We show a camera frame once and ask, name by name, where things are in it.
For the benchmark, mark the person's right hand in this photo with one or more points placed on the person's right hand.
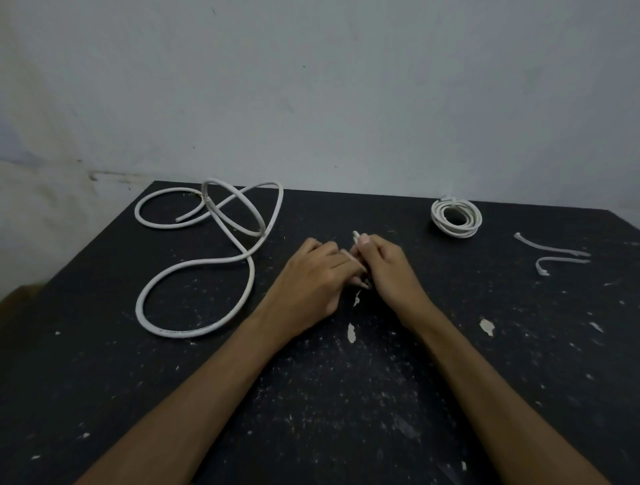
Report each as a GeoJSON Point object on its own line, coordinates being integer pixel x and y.
{"type": "Point", "coordinates": [395, 280]}

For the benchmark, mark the person's left hand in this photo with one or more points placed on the person's left hand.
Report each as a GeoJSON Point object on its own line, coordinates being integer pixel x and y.
{"type": "Point", "coordinates": [307, 280]}

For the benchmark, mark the person's left fingers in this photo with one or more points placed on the person's left fingers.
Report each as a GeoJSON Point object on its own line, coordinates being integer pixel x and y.
{"type": "Point", "coordinates": [335, 257]}

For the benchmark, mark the person's right thumb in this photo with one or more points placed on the person's right thumb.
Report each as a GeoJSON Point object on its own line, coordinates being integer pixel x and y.
{"type": "Point", "coordinates": [369, 246]}

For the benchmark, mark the white zip tie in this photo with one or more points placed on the white zip tie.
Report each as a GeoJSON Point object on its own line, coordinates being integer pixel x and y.
{"type": "Point", "coordinates": [547, 261]}
{"type": "Point", "coordinates": [550, 248]}
{"type": "Point", "coordinates": [451, 196]}
{"type": "Point", "coordinates": [355, 234]}

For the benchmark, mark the person's left forearm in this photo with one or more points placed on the person's left forearm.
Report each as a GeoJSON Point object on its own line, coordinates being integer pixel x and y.
{"type": "Point", "coordinates": [200, 404]}

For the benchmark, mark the person's right forearm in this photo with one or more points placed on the person's right forearm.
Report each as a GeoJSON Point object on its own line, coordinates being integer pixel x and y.
{"type": "Point", "coordinates": [495, 399]}

